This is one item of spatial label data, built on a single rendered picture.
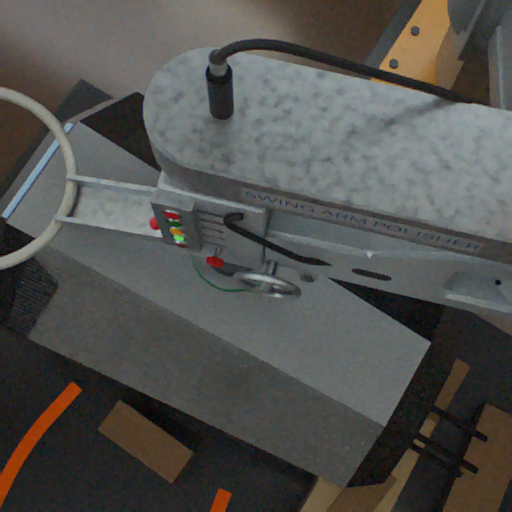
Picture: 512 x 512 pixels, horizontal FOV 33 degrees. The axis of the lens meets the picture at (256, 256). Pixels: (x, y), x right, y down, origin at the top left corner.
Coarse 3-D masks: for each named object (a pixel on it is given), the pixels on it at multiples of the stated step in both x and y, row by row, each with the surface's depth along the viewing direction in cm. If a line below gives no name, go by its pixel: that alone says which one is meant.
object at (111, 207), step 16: (80, 176) 214; (80, 192) 218; (96, 192) 217; (112, 192) 216; (128, 192) 214; (144, 192) 210; (80, 208) 216; (96, 208) 215; (112, 208) 214; (128, 208) 213; (144, 208) 212; (80, 224) 211; (96, 224) 209; (112, 224) 208; (128, 224) 212; (144, 224) 211; (160, 240) 207
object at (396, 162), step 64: (192, 64) 142; (256, 64) 142; (192, 128) 139; (256, 128) 139; (320, 128) 139; (384, 128) 139; (448, 128) 139; (256, 192) 140; (320, 192) 136; (384, 192) 136; (448, 192) 136
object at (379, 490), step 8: (392, 480) 267; (352, 488) 267; (360, 488) 267; (368, 488) 267; (376, 488) 267; (384, 488) 267; (344, 496) 266; (352, 496) 266; (360, 496) 266; (368, 496) 266; (376, 496) 266; (384, 496) 266; (336, 504) 265; (344, 504) 265; (352, 504) 265; (360, 504) 265; (368, 504) 265; (376, 504) 265
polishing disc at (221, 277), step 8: (200, 256) 220; (200, 264) 220; (208, 264) 220; (224, 264) 220; (232, 264) 220; (264, 264) 220; (200, 272) 219; (208, 272) 219; (216, 272) 219; (224, 272) 219; (232, 272) 219; (208, 280) 219; (216, 280) 219; (224, 280) 219; (232, 280) 219; (224, 288) 219; (232, 288) 219; (240, 288) 219
